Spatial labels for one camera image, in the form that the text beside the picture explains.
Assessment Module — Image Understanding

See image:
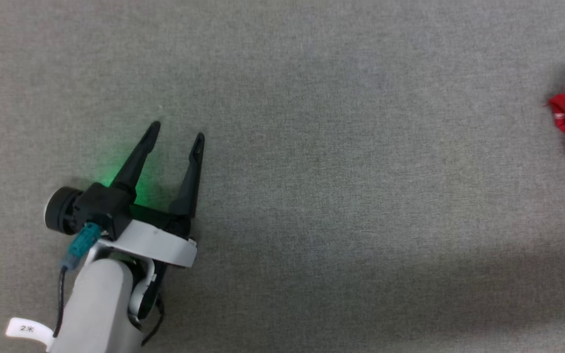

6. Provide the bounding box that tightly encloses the black cable with teal plug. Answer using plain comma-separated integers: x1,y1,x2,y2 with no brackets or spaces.
53,223,103,339

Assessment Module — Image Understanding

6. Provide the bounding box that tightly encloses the white cable label tag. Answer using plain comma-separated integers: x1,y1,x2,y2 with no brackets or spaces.
6,317,53,352

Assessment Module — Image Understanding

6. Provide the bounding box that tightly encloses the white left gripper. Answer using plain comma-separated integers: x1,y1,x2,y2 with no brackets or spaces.
97,121,205,268

